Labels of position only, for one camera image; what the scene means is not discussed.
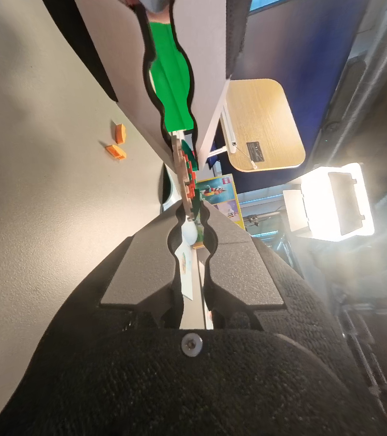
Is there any green screen cloth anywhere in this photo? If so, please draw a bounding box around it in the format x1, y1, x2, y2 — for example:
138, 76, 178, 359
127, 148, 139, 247
149, 20, 195, 133

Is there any open instruction booklet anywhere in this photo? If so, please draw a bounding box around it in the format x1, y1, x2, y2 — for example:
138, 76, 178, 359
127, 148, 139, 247
161, 163, 201, 301

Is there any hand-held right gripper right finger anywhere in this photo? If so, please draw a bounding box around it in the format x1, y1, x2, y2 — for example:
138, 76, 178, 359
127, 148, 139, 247
200, 201, 287, 320

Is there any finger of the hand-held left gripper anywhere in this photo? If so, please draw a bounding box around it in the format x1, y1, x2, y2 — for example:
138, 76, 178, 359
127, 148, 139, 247
171, 0, 232, 161
74, 0, 177, 165

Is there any colourful lego set box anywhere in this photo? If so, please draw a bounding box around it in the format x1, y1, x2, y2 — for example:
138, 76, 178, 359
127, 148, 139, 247
193, 174, 246, 250

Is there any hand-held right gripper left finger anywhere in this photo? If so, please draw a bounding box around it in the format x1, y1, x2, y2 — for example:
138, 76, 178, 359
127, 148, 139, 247
101, 201, 184, 319

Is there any round colourful lego model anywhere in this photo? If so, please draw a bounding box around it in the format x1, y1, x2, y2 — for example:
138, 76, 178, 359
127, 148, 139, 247
171, 131, 203, 223

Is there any teal curved lego piece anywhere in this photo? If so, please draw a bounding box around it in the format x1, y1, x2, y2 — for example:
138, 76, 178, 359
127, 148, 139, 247
181, 139, 199, 171

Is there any bright studio light panel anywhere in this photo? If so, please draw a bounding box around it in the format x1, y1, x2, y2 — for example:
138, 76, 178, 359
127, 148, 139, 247
282, 162, 375, 243

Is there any wooden side table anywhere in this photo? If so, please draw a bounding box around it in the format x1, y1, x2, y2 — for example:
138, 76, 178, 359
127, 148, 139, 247
197, 79, 306, 173

